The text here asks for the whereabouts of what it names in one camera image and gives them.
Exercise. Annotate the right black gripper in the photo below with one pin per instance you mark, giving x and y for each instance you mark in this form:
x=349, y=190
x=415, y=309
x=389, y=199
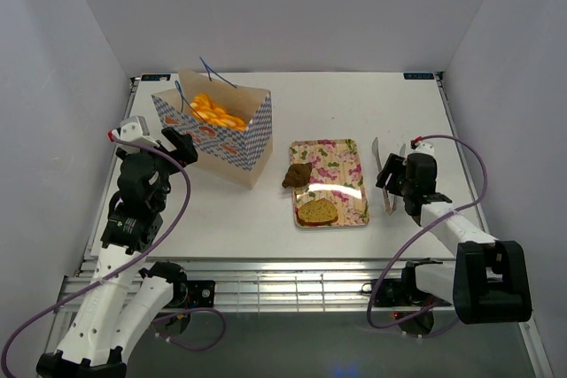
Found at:
x=394, y=165

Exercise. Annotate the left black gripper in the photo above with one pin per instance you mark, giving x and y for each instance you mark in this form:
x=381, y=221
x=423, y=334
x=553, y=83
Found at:
x=185, y=152

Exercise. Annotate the metal serving tongs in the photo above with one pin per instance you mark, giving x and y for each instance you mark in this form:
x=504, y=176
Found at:
x=385, y=181

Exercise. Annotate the long orange wavy bread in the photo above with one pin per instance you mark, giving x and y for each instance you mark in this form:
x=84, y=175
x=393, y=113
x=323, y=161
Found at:
x=203, y=108

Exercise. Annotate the blue checkered paper bag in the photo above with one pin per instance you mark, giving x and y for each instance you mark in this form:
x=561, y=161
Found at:
x=235, y=156

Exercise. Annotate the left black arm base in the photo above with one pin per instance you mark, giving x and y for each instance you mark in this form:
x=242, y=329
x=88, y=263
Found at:
x=192, y=294

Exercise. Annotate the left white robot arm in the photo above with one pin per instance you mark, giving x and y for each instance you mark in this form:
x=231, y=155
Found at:
x=107, y=326

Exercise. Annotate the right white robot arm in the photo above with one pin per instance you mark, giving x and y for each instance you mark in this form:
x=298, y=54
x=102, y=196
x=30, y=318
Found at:
x=488, y=282

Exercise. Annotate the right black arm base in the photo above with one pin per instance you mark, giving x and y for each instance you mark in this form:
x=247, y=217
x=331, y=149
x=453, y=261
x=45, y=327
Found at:
x=391, y=293

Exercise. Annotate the toast bread slice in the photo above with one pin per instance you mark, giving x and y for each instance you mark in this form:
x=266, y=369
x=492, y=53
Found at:
x=317, y=213

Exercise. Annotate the floral serving tray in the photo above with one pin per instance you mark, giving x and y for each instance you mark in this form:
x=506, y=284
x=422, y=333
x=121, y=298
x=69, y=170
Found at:
x=334, y=195

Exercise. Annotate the brown chocolate croissant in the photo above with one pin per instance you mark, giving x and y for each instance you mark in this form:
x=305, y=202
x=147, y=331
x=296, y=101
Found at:
x=297, y=176

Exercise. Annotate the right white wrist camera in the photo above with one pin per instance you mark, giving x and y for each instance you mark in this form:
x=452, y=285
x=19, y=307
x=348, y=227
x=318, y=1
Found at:
x=422, y=146

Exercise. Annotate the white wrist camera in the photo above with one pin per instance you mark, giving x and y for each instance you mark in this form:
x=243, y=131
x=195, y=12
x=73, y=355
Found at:
x=133, y=130
x=422, y=146

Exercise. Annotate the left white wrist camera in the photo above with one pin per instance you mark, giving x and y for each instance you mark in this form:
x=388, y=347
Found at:
x=133, y=130

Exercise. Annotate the aluminium frame rail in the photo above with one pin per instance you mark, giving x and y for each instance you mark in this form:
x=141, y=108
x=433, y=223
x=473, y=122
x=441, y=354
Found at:
x=258, y=286

